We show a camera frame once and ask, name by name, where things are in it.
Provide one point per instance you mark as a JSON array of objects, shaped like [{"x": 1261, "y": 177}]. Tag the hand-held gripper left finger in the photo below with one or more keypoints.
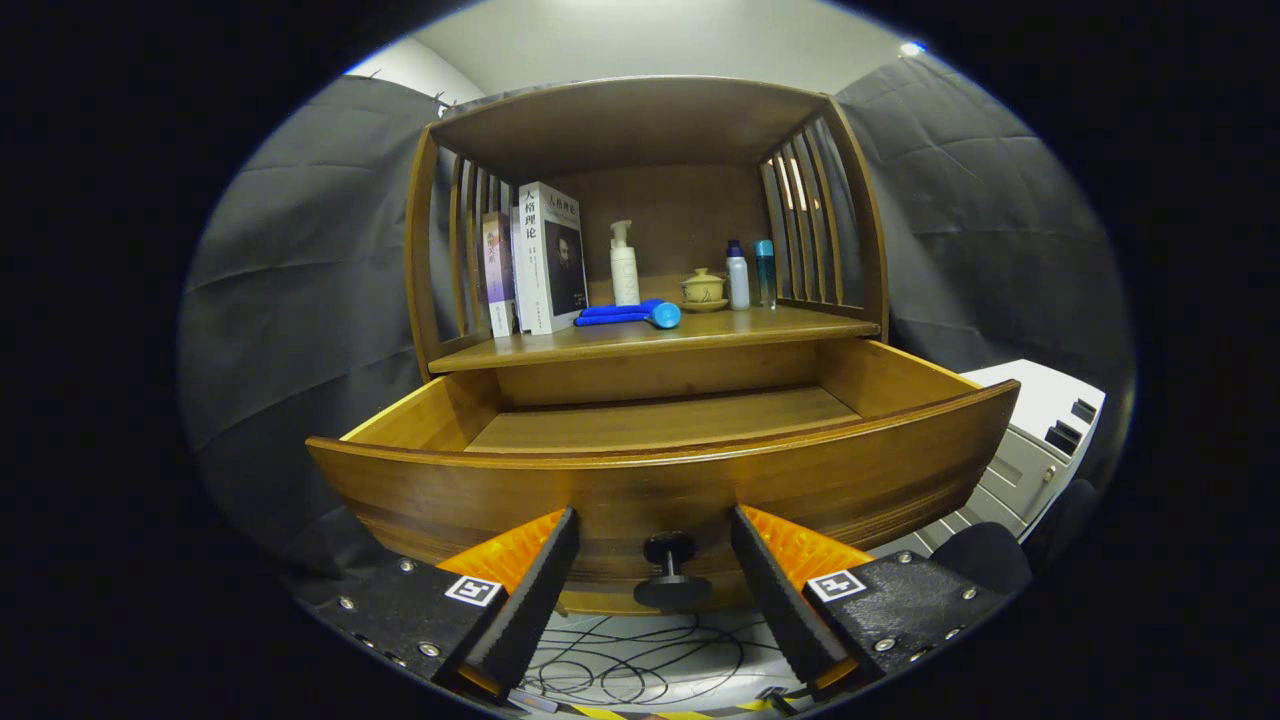
[{"x": 530, "y": 600}]

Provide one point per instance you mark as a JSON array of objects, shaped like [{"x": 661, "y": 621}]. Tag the wooden countertop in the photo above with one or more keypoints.
[{"x": 700, "y": 330}]

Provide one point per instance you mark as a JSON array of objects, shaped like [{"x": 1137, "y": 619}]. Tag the black backdrop cloth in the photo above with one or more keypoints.
[{"x": 300, "y": 300}]

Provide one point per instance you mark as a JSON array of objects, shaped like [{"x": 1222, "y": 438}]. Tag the teal slim bottle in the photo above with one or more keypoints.
[{"x": 765, "y": 280}]

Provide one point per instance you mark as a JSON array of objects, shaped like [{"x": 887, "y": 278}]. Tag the white bottle with blue cap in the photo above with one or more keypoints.
[{"x": 738, "y": 285}]

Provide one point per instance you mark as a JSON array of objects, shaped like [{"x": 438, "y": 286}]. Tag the black drawer knob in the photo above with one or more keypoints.
[{"x": 672, "y": 590}]

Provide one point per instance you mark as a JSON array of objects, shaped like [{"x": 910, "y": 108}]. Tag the wooden drawer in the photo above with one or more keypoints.
[{"x": 650, "y": 490}]

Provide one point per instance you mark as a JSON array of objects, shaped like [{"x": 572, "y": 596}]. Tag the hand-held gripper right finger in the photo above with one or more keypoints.
[{"x": 778, "y": 600}]

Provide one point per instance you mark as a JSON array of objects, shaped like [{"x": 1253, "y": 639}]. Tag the blue and white tube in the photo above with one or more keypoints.
[{"x": 666, "y": 315}]

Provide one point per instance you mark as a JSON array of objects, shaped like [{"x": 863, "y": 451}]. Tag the beige lidded teacup with saucer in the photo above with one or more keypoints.
[{"x": 704, "y": 290}]

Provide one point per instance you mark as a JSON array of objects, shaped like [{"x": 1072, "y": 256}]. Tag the yellow black floor tape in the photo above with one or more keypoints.
[{"x": 600, "y": 712}]

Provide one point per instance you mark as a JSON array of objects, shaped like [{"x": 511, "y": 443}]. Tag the black rounded object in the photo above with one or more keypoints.
[{"x": 985, "y": 560}]

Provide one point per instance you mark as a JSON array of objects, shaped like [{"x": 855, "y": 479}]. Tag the small ceiling light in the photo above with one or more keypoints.
[{"x": 911, "y": 48}]

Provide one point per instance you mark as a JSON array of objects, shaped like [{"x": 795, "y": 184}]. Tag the blue folded cloth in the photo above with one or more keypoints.
[{"x": 610, "y": 312}]

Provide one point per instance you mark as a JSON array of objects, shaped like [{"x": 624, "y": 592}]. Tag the white book with portrait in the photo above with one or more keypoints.
[{"x": 545, "y": 270}]

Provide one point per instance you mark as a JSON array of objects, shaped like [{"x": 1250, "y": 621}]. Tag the purple white book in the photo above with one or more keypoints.
[{"x": 497, "y": 270}]

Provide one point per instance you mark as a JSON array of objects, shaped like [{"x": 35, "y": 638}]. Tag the white pump bottle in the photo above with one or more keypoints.
[{"x": 625, "y": 280}]

